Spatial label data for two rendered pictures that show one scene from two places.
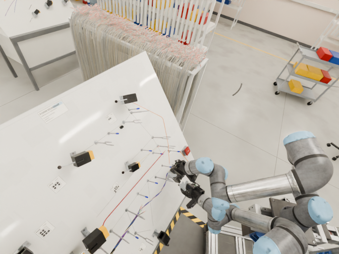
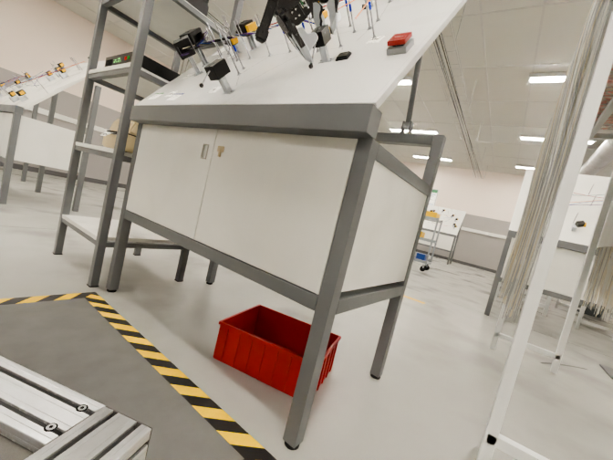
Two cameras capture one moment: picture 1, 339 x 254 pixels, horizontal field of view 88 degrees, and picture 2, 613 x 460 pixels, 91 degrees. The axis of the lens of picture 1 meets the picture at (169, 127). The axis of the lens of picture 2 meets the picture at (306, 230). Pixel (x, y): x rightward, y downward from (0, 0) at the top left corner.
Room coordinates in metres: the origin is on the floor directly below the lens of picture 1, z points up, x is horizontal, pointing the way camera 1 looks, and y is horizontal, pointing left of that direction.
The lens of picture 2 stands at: (0.86, -1.03, 0.61)
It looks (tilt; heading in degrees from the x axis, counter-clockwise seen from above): 4 degrees down; 104
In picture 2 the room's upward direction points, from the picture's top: 14 degrees clockwise
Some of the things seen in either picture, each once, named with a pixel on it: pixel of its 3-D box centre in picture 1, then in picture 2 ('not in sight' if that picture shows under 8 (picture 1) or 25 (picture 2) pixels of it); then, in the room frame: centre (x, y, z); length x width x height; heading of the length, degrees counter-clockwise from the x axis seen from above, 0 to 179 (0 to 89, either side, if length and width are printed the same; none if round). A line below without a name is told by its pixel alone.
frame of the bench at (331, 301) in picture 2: not in sight; (254, 244); (0.35, 0.19, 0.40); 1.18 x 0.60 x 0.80; 159
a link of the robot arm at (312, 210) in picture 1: (313, 210); not in sight; (0.44, -0.84, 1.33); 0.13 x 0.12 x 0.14; 8
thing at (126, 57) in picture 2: not in sight; (150, 77); (-0.52, 0.35, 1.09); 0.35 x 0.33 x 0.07; 159
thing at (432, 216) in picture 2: not in sight; (408, 236); (1.35, 5.03, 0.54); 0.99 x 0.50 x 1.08; 163
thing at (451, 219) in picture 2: not in sight; (436, 232); (2.44, 8.89, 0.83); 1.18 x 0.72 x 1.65; 161
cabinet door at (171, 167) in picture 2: not in sight; (167, 175); (-0.01, 0.02, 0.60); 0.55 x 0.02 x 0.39; 159
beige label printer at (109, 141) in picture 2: not in sight; (143, 139); (-0.47, 0.34, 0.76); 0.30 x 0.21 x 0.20; 72
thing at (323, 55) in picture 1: (303, 74); not in sight; (3.95, -2.58, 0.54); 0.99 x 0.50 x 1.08; 82
